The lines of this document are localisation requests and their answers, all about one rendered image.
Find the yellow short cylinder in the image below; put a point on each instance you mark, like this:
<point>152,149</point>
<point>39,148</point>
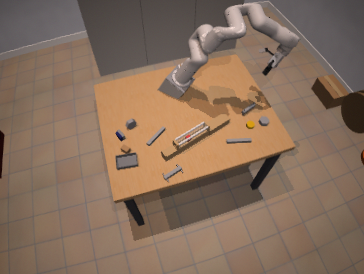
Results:
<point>250,125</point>

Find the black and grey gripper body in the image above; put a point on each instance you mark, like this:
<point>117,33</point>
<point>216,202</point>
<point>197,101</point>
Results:
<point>277,57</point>

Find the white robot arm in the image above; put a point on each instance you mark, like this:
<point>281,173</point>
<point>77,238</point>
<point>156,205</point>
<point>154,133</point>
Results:
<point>210,38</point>

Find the small brown block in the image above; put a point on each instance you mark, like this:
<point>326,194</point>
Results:
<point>125,149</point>

